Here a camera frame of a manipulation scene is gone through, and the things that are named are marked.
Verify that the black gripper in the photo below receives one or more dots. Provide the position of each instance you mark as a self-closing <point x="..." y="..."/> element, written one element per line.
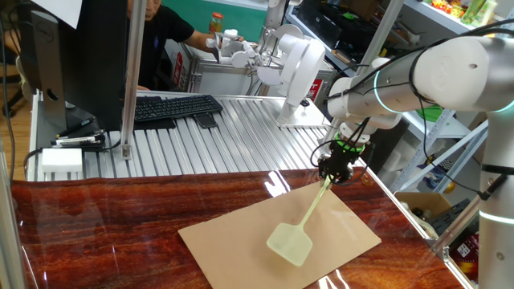
<point x="339" y="158"/>

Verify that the pale green plastic flyswatter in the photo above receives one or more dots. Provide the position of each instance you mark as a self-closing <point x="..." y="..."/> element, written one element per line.
<point x="290" y="243"/>

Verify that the person's bare forearm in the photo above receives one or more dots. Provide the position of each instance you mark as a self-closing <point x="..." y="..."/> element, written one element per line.
<point x="198" y="40"/>

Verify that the person's bare right forearm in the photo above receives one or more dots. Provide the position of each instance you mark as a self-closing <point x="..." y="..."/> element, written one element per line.
<point x="143" y="88"/>

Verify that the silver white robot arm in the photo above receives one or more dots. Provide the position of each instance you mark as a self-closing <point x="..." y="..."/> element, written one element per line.
<point x="441" y="76"/>

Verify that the person's hand in black glove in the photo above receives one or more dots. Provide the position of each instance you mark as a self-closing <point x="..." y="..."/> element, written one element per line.
<point x="217" y="50"/>

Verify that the open brown cardboard box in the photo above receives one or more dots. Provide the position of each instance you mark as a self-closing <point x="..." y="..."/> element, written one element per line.
<point x="425" y="200"/>

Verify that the green item on shelf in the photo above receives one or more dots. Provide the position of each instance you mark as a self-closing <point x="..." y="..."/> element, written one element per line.
<point x="431" y="113"/>

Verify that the small yellow ball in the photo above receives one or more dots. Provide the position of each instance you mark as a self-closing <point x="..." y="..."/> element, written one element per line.
<point x="449" y="187"/>

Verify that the black plastic case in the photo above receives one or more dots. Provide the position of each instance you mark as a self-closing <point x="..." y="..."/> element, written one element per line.
<point x="449" y="216"/>

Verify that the brown cardboard sheet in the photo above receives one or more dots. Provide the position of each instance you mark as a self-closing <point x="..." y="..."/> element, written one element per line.
<point x="233" y="249"/>

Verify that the aluminium diagonal brace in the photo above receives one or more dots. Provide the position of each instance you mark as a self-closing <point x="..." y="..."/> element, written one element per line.
<point x="454" y="229"/>

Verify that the black smartphone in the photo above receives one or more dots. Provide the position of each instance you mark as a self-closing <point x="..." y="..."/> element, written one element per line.
<point x="205" y="120"/>

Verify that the aluminium equipment case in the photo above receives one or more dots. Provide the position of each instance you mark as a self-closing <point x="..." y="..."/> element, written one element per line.
<point x="225" y="80"/>

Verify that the black machine housing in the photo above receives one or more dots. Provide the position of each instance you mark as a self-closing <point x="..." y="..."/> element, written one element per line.
<point x="321" y="20"/>

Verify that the red printed box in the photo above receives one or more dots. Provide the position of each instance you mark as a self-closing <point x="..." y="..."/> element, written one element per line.
<point x="466" y="253"/>

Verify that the small green object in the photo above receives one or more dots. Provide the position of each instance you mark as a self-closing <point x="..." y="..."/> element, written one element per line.
<point x="349" y="16"/>

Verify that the grey metal column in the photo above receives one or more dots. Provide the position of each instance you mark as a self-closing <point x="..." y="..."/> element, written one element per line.
<point x="275" y="20"/>

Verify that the black computer keyboard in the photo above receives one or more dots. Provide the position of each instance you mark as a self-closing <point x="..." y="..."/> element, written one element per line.
<point x="176" y="107"/>

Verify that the black flat pad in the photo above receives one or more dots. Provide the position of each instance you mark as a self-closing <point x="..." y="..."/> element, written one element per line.
<point x="156" y="124"/>

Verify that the white storage shelf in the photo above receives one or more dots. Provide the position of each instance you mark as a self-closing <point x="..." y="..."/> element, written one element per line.
<point x="437" y="18"/>

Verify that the red and white carton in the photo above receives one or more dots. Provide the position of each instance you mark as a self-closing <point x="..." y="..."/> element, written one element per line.
<point x="178" y="70"/>

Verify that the glass jar with orange lid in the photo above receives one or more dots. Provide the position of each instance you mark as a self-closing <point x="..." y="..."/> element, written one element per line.
<point x="216" y="24"/>

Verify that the colourful snack packs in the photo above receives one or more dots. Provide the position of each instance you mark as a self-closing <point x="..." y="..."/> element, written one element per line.
<point x="445" y="6"/>

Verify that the green drink bottle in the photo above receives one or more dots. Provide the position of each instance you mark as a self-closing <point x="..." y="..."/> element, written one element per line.
<point x="471" y="10"/>

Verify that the person in black shirt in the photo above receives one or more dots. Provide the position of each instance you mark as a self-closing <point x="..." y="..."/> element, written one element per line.
<point x="164" y="40"/>

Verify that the pale yellow bottle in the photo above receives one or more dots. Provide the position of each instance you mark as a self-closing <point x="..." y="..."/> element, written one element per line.
<point x="488" y="12"/>

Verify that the glossy wood-grain table mat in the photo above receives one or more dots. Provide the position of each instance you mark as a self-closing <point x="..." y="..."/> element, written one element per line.
<point x="100" y="221"/>

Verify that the white marker pen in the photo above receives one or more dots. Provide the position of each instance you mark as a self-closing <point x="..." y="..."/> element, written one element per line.
<point x="76" y="141"/>

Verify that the black marker pen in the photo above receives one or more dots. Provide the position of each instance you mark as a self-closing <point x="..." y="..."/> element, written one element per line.
<point x="76" y="127"/>

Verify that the black computer monitor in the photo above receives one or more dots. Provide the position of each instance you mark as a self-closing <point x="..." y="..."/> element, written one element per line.
<point x="96" y="60"/>

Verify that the white rectangular box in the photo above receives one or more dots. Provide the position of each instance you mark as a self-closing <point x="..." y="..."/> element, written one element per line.
<point x="62" y="160"/>

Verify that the white paper sheet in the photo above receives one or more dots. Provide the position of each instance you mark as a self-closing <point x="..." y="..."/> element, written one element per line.
<point x="60" y="10"/>

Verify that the aluminium frame post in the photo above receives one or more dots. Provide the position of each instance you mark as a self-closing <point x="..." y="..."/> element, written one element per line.
<point x="8" y="241"/>
<point x="381" y="32"/>
<point x="134" y="60"/>

